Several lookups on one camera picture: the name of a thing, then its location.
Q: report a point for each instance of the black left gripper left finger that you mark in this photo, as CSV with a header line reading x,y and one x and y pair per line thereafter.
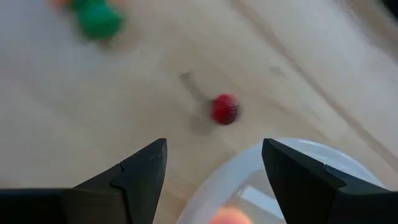
x,y
133,193

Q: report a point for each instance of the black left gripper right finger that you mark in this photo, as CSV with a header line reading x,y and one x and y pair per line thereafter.
x,y
311,193

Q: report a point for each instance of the pink orange toy peach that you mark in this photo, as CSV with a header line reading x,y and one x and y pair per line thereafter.
x,y
230,218

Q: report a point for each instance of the clear plastic tupperware container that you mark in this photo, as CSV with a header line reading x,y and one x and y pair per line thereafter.
x,y
224,186

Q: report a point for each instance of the red toy cherry with stem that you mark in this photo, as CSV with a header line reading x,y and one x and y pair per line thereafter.
x,y
225,109

